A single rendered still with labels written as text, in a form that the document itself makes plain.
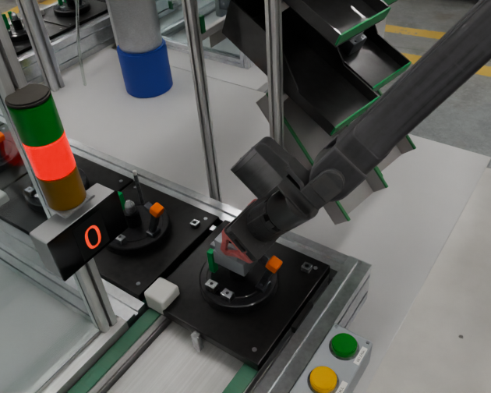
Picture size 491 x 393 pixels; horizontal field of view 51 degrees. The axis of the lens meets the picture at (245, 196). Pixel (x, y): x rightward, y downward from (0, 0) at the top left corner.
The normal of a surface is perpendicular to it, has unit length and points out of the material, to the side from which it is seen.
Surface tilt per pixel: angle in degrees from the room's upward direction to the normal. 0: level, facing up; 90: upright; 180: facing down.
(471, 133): 0
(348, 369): 0
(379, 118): 65
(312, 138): 45
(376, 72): 25
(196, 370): 0
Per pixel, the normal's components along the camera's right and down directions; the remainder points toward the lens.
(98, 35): 0.82, 0.33
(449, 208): -0.07, -0.75
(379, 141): -0.06, 0.26
